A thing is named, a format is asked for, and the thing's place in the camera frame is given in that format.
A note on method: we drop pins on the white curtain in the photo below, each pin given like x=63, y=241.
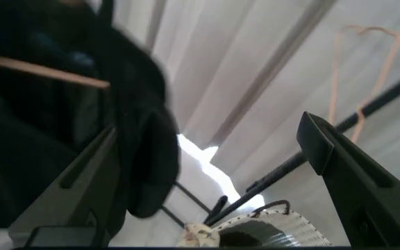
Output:
x=221, y=52

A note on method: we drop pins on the white laundry basket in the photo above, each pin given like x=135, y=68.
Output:
x=300, y=229

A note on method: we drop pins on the pink clothes hanger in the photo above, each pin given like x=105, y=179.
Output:
x=47, y=72
x=333, y=87

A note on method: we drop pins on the black short-sleeved shirt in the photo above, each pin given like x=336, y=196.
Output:
x=30, y=139

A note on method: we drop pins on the black clothes rack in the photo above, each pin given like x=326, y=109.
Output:
x=280, y=170

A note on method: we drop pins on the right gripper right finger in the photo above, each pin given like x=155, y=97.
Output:
x=359, y=208

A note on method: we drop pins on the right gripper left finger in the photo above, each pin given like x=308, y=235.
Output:
x=64, y=212

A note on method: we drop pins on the cream printed garment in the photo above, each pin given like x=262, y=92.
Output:
x=196, y=236

